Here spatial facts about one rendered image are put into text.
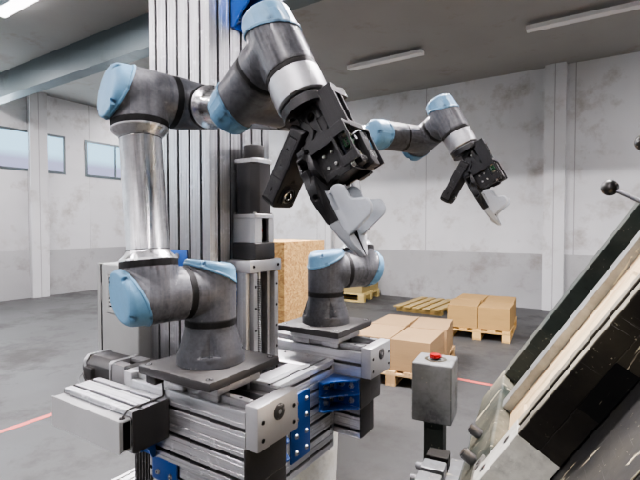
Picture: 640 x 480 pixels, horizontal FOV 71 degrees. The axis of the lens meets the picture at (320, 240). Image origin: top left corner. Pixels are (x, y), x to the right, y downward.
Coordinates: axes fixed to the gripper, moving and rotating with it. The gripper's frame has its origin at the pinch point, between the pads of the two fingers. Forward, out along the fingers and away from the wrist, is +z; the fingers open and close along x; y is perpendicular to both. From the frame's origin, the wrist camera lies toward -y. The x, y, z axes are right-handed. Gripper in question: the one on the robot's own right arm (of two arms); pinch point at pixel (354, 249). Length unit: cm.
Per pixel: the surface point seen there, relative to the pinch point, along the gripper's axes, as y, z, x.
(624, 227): 28, 12, 93
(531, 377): -5, 35, 67
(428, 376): -36, 29, 81
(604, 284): 18, 21, 69
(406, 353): -148, 39, 300
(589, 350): 14.8, 24.5, 24.8
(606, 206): 36, -19, 757
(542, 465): 1.6, 37.7, 23.9
